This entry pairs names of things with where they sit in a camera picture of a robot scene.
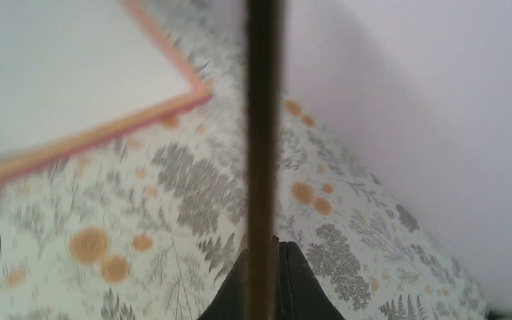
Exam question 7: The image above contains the brown cardboard backing board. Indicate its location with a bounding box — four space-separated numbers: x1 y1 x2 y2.
244 1 285 319

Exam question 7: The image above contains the floral patterned table mat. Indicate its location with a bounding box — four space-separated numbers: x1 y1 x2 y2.
0 1 487 319

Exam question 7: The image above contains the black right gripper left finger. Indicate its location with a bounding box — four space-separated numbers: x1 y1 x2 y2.
198 249 246 320

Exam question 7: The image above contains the pink wooden picture frame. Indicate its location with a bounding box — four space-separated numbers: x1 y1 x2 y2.
0 0 213 195

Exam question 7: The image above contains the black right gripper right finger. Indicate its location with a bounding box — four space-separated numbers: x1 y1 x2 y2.
275 241 343 320

